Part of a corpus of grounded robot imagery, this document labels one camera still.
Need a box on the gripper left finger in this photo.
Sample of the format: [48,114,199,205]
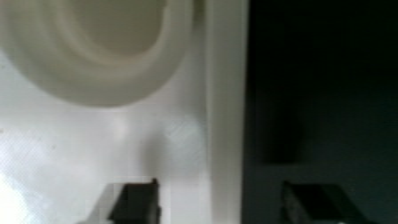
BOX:
[94,179,162,224]

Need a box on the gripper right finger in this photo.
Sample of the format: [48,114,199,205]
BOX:
[281,182,371,224]

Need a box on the white square tabletop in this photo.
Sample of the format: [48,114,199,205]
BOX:
[0,0,249,224]

